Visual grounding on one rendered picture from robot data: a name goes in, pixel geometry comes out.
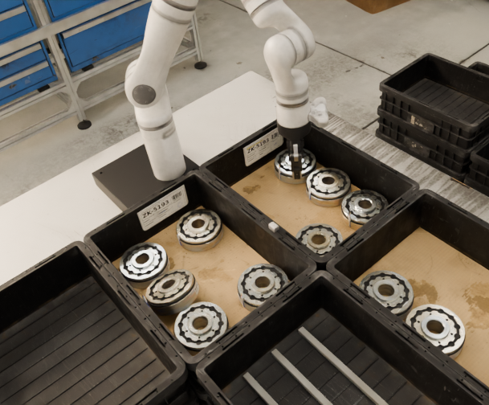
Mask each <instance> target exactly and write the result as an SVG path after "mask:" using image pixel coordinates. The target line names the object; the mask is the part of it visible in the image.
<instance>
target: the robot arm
mask: <svg viewBox="0 0 489 405"><path fill-rule="evenodd" d="M241 2H242V4H243V5H244V7H245V8H246V10H247V12H248V14H249V15H250V17H251V19H252V20H253V22H254V24H255V25H256V26H257V27H259V28H266V27H275V28H276V29H278V30H279V31H280V33H278V34H277V35H274V36H272V37H270V38H269V39H268V40H267V41H266V43H265V46H264V50H263V54H264V59H265V61H266V63H267V66H268V68H269V70H270V73H271V76H272V79H273V80H274V83H275V94H276V117H277V127H278V132H279V134H280V135H281V136H282V137H285V138H287V148H288V158H289V159H290V160H291V172H292V178H293V180H300V179H302V170H303V168H302V166H303V165H302V159H303V158H304V150H303V147H304V139H303V138H304V137H305V136H306V135H308V134H309V132H310V130H311V122H313V123H314V124H315V125H316V126H317V127H320V128H324V127H327V126H328V108H327V103H326V100H325V99H324V98H323V97H317V98H316V99H314V101H313V102H311V103H310V102H309V93H308V77H307V75H306V73H305V72H304V71H302V70H299V69H296V68H291V67H293V66H295V65H296V64H298V63H300V62H302V61H304V60H306V59H308V58H309V57H311V56H312V55H313V53H314V51H315V48H316V42H315V39H314V35H313V33H312V32H311V30H310V29H309V27H308V26H307V25H306V24H305V23H304V22H303V21H302V20H301V19H300V18H299V17H298V16H297V15H296V14H295V13H294V12H293V11H292V10H291V9H290V8H289V7H288V6H287V5H286V4H285V3H284V2H283V0H241ZM197 4H198V0H153V1H152V4H151V7H150V11H149V16H148V20H147V24H146V28H145V37H144V42H143V47H142V50H141V54H140V57H139V59H136V60H134V61H132V62H131V63H130V64H129V66H128V68H127V70H126V73H125V84H124V89H125V93H126V96H127V97H128V100H129V101H130V102H131V103H132V104H133V105H134V108H135V114H136V119H137V124H138V126H139V129H140V131H141V136H142V138H143V141H144V143H145V148H146V151H147V154H148V156H149V160H150V163H151V166H152V168H153V173H154V176H155V177H156V178H157V179H159V180H162V181H171V180H174V179H177V178H180V177H181V176H182V175H183V174H184V173H185V170H186V166H185V160H184V157H183V153H182V150H181V145H180V141H179V138H178V135H177V130H176V126H175V123H174V120H173V114H172V110H171V106H170V101H169V94H168V91H167V87H166V84H165V82H166V79H167V76H168V73H169V69H170V66H171V63H172V61H173V58H174V56H175V54H176V52H177V49H178V48H179V46H180V44H181V41H182V40H183V37H184V35H185V33H186V30H187V28H188V26H189V24H190V21H191V19H192V17H193V15H194V11H195V9H196V7H197ZM300 148H301V152H300Z"/></svg>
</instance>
